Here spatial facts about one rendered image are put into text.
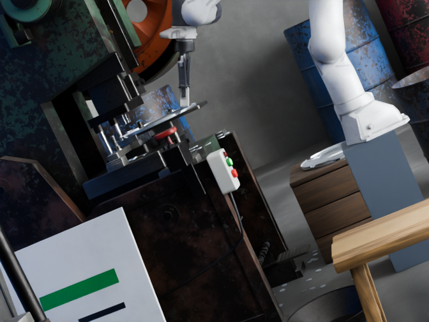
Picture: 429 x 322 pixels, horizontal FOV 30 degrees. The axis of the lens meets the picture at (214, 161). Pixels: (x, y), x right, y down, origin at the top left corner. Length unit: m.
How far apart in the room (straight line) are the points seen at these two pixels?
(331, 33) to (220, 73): 3.60
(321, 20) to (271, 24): 3.43
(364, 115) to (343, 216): 0.57
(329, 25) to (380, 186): 0.55
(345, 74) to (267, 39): 3.43
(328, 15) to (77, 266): 1.17
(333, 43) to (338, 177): 0.67
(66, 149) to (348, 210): 1.09
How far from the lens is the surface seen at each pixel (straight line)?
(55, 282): 2.79
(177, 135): 2.80
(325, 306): 2.62
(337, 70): 2.70
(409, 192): 2.70
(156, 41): 3.16
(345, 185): 3.08
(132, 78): 2.82
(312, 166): 3.16
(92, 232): 2.70
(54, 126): 2.80
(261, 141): 6.18
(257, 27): 6.08
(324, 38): 2.59
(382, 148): 2.66
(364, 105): 2.68
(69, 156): 2.80
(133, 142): 2.81
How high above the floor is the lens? 0.90
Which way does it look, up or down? 7 degrees down
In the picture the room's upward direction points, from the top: 25 degrees counter-clockwise
